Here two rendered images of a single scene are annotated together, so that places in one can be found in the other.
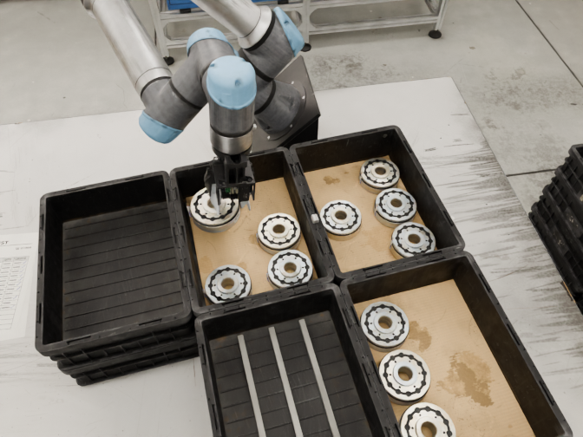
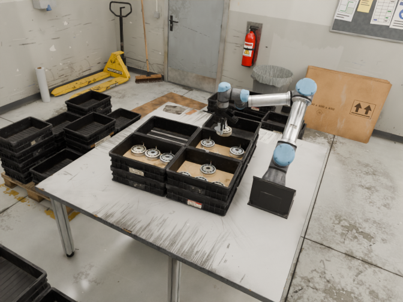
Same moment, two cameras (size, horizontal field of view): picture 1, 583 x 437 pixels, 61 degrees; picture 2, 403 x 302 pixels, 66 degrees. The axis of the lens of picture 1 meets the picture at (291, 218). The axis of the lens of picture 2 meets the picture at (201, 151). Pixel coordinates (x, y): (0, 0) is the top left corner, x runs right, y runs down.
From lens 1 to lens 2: 217 cm
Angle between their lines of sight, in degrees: 80
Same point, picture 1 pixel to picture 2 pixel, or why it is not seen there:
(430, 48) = not seen: outside the picture
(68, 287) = (234, 129)
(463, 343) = not seen: hidden behind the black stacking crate
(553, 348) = (120, 209)
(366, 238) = (196, 174)
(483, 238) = (170, 225)
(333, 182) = (225, 180)
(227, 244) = (222, 151)
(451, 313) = not seen: hidden behind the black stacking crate
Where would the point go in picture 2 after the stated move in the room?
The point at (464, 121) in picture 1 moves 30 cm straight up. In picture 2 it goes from (235, 275) to (244, 233)
